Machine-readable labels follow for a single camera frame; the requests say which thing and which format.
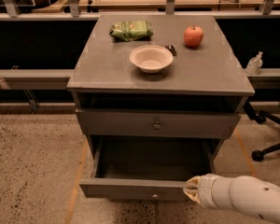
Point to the white paper bowl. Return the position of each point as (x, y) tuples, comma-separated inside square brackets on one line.
[(151, 58)]

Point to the grey drawer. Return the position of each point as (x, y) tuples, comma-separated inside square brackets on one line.
[(147, 168), (212, 125)]

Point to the small dark wrapped snack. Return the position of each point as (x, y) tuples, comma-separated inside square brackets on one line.
[(171, 48)]

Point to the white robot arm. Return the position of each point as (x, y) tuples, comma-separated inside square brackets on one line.
[(243, 194)]

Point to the green chip bag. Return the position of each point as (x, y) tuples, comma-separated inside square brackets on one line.
[(131, 30)]

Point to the clear sanitizer pump bottle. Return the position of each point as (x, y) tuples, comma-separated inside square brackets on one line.
[(254, 64)]

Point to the grey top drawer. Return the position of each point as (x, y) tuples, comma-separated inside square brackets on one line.
[(212, 125)]

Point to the tan padded gripper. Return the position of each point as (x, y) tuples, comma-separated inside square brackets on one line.
[(205, 189)]

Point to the grey wooden drawer cabinet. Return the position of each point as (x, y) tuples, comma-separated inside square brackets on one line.
[(207, 78)]

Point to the red apple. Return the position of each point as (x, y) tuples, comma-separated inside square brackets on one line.
[(193, 36)]

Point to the black office chair base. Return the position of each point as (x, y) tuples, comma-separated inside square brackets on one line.
[(266, 131)]

